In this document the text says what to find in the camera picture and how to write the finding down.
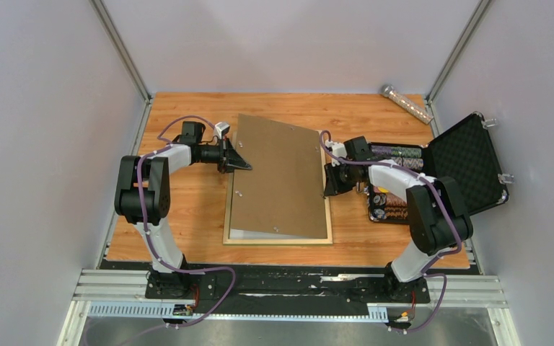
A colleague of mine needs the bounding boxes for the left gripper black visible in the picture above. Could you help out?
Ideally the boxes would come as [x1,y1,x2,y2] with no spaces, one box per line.
[201,136,252,174]

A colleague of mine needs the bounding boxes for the wooden picture frame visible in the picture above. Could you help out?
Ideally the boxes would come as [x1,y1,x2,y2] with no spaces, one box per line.
[222,131,334,247]

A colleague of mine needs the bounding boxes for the brown frame backing board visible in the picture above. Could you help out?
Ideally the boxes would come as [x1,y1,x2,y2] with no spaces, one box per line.
[229,113,330,240]

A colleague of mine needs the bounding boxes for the autumn forest photo board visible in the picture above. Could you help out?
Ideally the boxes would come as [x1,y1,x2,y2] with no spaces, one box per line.
[229,229,279,240]

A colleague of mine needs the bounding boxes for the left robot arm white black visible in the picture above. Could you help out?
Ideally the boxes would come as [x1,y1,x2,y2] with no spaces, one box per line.
[114,115,252,298]

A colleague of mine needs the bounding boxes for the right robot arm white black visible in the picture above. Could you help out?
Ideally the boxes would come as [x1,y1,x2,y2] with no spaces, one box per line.
[319,130,473,301]

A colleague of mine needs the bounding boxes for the silver glitter microphone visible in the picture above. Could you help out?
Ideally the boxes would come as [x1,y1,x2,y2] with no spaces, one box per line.
[380,84,434,125]

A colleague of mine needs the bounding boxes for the black poker chip case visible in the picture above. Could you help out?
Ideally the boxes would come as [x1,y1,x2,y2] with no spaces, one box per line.
[369,112,509,215]

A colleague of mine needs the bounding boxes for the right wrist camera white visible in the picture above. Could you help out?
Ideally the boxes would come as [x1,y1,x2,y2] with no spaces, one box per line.
[325,140,347,167]

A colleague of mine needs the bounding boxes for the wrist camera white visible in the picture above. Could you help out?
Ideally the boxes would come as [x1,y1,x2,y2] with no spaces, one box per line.
[213,121,230,141]
[325,140,347,167]

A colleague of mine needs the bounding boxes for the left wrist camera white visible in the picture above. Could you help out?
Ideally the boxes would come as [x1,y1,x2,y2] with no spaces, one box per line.
[213,121,230,141]

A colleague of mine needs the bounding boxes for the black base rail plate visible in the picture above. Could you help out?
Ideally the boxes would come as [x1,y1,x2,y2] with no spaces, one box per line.
[144,261,432,317]

